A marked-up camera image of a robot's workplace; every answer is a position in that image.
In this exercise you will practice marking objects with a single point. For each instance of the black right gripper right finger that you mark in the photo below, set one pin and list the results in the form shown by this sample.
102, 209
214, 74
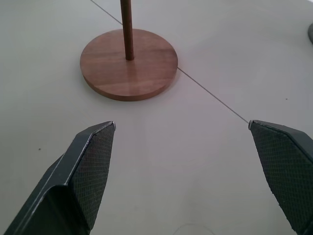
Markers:
286, 166

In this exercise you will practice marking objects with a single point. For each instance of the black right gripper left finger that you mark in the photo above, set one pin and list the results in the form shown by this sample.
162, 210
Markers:
73, 181

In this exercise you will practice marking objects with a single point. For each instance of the wooden stand with pole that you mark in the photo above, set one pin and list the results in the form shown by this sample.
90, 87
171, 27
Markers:
129, 66

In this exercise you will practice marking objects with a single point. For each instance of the dark object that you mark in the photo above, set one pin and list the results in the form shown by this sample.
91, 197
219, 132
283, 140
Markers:
310, 33

